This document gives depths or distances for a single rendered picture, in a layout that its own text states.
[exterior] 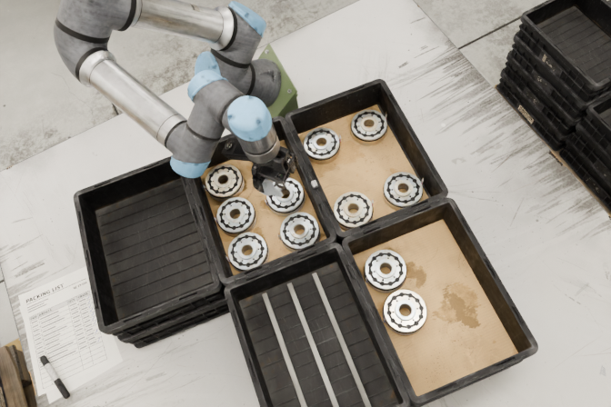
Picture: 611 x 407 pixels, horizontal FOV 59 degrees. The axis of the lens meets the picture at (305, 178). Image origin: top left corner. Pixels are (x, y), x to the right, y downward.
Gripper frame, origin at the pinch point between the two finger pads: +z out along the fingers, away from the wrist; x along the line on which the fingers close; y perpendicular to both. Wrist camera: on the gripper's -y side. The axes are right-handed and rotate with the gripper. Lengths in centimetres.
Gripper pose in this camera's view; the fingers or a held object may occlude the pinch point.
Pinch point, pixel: (271, 181)
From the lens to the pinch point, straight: 131.4
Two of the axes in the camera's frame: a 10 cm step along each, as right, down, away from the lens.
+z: 1.2, 3.8, 9.2
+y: 9.1, 3.2, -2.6
